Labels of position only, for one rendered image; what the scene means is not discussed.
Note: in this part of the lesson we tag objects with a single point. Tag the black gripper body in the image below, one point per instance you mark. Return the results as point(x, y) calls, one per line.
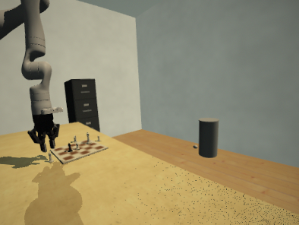
point(43, 120)

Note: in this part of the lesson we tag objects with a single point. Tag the brown and cream chessboard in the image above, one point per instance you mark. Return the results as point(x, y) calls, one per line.
point(85, 150)

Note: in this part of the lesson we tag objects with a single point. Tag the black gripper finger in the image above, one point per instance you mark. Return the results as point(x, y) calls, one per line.
point(40, 139)
point(53, 134)

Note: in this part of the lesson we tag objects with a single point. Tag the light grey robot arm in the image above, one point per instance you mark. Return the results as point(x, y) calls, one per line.
point(29, 12)

